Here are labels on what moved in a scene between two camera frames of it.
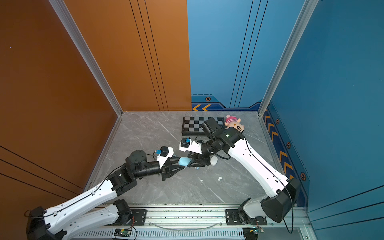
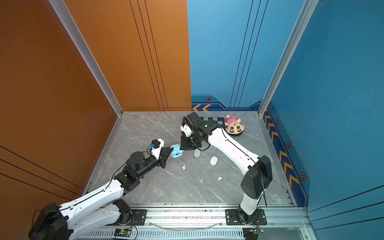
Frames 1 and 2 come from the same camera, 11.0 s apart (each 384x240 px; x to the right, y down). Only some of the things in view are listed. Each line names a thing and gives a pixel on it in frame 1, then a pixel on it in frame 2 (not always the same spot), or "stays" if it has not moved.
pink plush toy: (233, 121) stays
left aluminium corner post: (66, 20) stays
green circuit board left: (122, 232) stays
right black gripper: (201, 160) to (185, 146)
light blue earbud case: (184, 161) to (176, 152)
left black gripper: (165, 171) to (162, 159)
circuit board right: (257, 230) stays
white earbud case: (213, 160) stays
